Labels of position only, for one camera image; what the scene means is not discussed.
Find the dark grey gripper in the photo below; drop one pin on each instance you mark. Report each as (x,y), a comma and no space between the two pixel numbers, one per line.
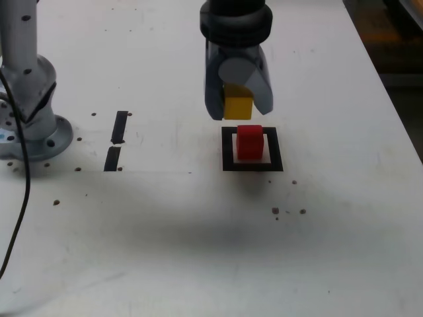
(239,52)

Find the yellow cube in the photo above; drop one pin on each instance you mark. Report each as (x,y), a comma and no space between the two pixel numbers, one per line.
(238,107)

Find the red cube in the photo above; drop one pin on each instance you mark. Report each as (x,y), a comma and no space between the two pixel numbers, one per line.
(249,143)

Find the black tape square outline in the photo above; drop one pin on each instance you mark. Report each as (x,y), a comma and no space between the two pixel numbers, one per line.
(228,148)

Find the black tape strip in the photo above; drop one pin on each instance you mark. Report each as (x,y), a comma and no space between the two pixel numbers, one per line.
(119,125)

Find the brown wooden furniture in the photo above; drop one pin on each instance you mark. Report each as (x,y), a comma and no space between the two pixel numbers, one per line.
(390,33)

